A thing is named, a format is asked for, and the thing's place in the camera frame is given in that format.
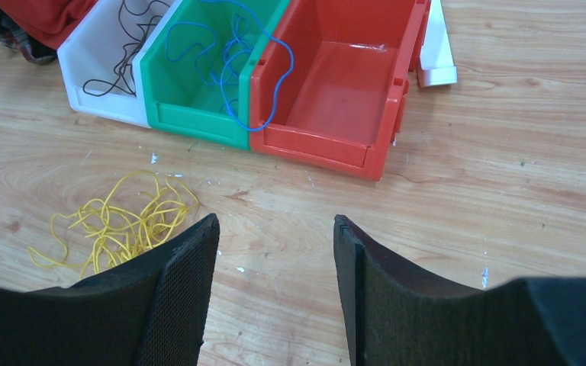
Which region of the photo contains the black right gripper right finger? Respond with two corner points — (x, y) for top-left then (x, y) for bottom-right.
(333, 215), (586, 365)

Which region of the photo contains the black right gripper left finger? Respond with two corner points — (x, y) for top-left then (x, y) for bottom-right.
(0, 214), (220, 365)

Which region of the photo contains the yellow cable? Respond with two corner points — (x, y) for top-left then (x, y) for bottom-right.
(27, 169), (201, 281)

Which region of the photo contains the red storage bin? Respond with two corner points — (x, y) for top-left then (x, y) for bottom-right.
(249, 0), (430, 181)

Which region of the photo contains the green storage bin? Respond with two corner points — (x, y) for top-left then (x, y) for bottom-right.
(140, 1), (295, 149)

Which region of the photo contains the white rack base foot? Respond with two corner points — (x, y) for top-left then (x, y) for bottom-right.
(417, 0), (458, 88)

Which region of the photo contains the white storage bin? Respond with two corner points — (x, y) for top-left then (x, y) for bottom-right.
(57, 0), (180, 127)

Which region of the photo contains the red t-shirt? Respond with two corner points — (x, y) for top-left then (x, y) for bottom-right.
(0, 0), (97, 49)

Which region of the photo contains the patterned cloth at wall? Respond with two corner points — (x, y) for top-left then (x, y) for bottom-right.
(0, 9), (57, 65)

